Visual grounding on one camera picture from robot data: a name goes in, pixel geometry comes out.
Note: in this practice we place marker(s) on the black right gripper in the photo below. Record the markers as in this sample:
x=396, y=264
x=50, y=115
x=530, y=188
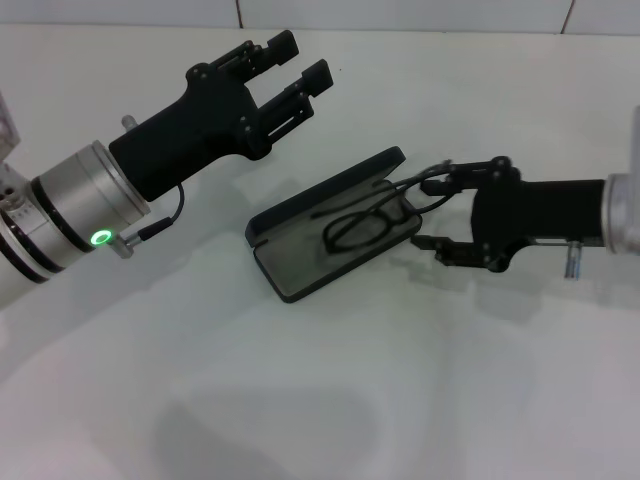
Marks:
x=540, y=210

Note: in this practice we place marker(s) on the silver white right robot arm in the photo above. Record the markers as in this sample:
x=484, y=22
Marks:
x=622, y=210

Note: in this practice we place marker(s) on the black glasses case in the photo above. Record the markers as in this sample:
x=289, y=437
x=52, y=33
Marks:
x=300, y=270

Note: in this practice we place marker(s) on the black thin-framed glasses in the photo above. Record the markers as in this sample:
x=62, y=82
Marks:
x=326, y=239

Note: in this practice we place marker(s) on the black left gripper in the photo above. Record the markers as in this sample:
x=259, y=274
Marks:
x=180, y=140

